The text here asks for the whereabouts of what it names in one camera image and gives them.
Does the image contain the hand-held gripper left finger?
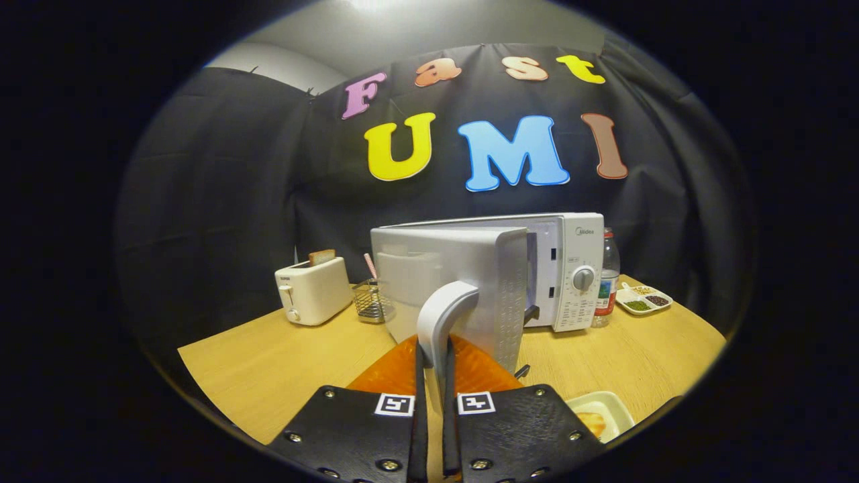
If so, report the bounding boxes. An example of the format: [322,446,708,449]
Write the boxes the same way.
[267,334,430,483]

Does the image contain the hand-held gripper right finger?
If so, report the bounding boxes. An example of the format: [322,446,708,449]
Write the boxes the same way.
[442,335,608,483]

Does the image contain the white microwave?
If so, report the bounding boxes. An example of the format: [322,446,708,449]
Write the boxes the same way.
[370,213,605,413]

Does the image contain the cream square plate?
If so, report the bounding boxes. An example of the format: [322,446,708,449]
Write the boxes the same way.
[566,391,636,443]

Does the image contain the white toaster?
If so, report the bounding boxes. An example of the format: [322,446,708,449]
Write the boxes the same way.
[274,257,354,327]

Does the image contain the clear bottle red label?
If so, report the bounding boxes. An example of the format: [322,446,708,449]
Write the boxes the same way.
[591,228,621,328]

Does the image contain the white divided bean dish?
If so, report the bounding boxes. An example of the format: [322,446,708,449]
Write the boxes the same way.
[615,282,674,316]

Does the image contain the black backdrop cloth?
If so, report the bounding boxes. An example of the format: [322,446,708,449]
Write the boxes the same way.
[114,44,756,356]

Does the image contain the metal wire basket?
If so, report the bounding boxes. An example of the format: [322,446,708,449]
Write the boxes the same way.
[352,278,397,324]

